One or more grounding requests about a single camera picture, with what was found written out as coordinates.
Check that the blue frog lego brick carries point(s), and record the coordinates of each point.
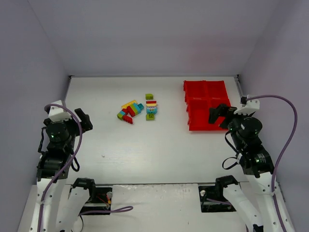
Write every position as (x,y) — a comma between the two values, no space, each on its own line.
(151,110)

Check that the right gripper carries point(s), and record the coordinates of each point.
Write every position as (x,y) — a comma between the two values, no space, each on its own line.
(227,115)

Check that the large green lego brick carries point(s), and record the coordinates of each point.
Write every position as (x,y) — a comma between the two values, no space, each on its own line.
(132,106)

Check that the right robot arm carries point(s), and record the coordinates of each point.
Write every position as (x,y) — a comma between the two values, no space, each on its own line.
(271,215)

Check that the yellow lego plate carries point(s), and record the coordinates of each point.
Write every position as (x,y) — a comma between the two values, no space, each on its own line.
(128,104)

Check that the large red lego brick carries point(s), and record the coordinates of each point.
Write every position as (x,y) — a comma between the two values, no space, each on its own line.
(131,111)

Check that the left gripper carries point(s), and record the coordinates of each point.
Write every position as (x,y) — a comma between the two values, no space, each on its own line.
(78,121)

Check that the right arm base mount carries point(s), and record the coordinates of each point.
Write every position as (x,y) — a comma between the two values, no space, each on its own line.
(211,196)

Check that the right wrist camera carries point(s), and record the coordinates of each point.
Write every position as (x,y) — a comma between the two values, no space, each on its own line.
(248,107)

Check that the small green lego brick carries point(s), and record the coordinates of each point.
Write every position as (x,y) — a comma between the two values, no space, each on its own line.
(120,116)

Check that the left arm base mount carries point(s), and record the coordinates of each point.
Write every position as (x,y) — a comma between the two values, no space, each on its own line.
(100,197)

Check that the red four-compartment tray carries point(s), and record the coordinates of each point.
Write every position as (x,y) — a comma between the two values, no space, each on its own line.
(200,96)

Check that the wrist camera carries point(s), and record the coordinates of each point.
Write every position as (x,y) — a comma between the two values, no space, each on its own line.
(248,107)
(57,114)

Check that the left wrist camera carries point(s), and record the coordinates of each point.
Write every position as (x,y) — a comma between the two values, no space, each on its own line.
(57,114)

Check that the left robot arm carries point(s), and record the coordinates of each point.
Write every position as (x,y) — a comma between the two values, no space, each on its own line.
(52,173)

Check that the red jagged lego brick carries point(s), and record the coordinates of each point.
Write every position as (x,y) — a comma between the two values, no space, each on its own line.
(128,119)

